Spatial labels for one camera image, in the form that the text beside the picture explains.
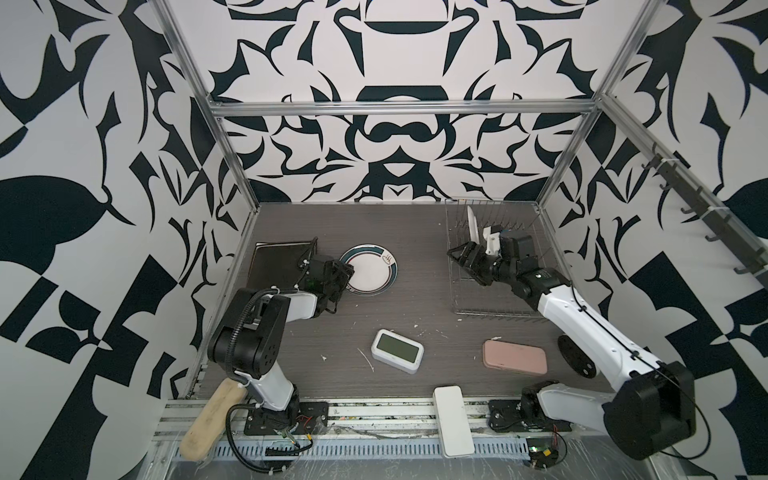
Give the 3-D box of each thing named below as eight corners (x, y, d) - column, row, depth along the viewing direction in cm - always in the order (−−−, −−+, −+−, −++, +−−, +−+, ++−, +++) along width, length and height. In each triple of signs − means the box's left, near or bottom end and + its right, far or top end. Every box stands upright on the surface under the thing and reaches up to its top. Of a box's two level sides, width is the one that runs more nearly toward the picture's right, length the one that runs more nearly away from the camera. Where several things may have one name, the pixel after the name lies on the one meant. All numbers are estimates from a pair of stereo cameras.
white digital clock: (368, 356, 86) (367, 350, 82) (379, 331, 90) (379, 324, 87) (416, 377, 82) (417, 373, 79) (425, 350, 87) (427, 344, 83)
